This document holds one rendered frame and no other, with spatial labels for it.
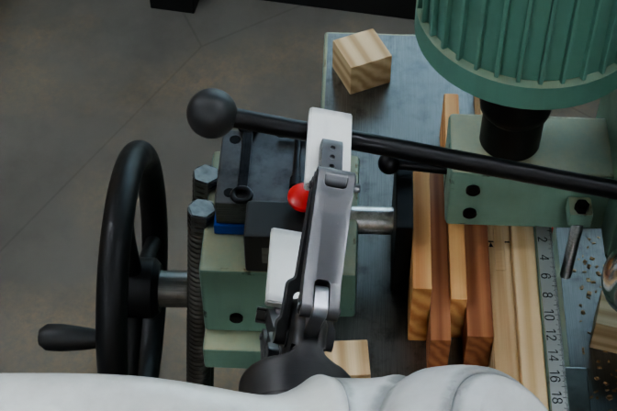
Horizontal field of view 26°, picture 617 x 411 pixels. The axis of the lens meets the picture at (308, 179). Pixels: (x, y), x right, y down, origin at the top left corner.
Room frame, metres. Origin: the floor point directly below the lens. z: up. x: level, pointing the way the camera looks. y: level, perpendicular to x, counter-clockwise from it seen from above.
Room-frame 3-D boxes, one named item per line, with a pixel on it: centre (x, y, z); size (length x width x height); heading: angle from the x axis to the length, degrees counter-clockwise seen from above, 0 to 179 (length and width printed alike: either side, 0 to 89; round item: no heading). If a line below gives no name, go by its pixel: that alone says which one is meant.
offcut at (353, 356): (0.62, -0.03, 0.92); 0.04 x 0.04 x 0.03; 3
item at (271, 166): (0.75, 0.03, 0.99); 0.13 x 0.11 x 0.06; 178
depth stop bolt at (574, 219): (0.72, -0.23, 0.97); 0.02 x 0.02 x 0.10; 88
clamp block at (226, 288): (0.76, 0.02, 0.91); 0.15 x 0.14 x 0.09; 178
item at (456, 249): (0.78, -0.13, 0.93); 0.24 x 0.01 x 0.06; 178
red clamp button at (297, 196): (0.72, 0.00, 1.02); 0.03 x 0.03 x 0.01
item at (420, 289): (0.74, -0.10, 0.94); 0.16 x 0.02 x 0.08; 178
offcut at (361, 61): (0.99, -0.05, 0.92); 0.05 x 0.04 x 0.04; 114
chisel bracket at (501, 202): (0.77, -0.19, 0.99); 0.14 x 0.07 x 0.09; 88
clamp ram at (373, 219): (0.75, -0.05, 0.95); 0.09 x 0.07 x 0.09; 178
